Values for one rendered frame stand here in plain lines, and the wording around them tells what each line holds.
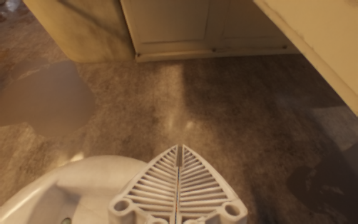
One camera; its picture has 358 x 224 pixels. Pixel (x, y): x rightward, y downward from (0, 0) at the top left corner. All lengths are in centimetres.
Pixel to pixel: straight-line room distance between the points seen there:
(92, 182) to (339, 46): 57
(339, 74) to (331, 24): 8
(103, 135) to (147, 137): 28
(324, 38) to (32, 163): 125
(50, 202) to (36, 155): 62
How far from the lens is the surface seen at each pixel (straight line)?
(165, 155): 16
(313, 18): 35
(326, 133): 121
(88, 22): 125
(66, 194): 56
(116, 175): 44
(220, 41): 128
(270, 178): 88
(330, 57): 31
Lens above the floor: 75
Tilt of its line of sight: 58 degrees down
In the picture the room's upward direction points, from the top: 2 degrees counter-clockwise
